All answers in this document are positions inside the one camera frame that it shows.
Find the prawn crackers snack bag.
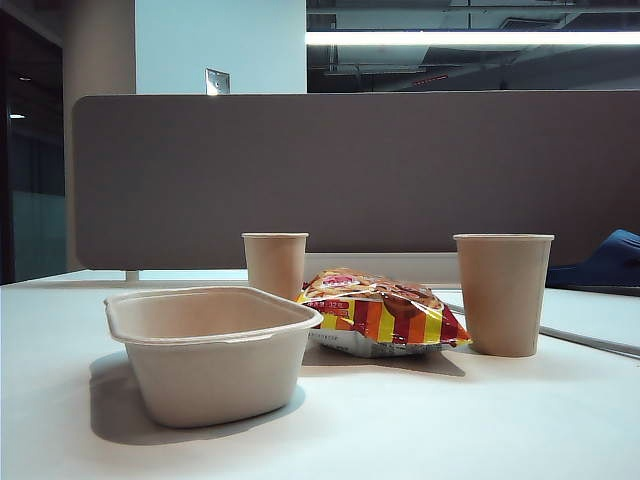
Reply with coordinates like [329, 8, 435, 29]
[295, 268, 474, 359]

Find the beige paper pulp box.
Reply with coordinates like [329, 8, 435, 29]
[103, 285, 325, 429]

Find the beige paper cup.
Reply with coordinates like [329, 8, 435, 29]
[240, 231, 310, 302]
[453, 233, 556, 359]

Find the grey desk divider panel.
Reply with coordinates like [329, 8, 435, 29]
[71, 89, 640, 274]

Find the fluorescent ceiling light strip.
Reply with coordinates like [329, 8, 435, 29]
[305, 30, 640, 46]

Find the dark blue slipper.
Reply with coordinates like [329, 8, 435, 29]
[544, 228, 640, 296]

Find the beige round column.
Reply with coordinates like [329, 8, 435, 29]
[62, 0, 137, 274]

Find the dark glass partition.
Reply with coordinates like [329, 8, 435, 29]
[0, 9, 65, 286]

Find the metal wall plate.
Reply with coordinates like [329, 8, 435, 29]
[204, 68, 232, 96]

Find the white cable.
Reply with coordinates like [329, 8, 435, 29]
[442, 299, 640, 360]

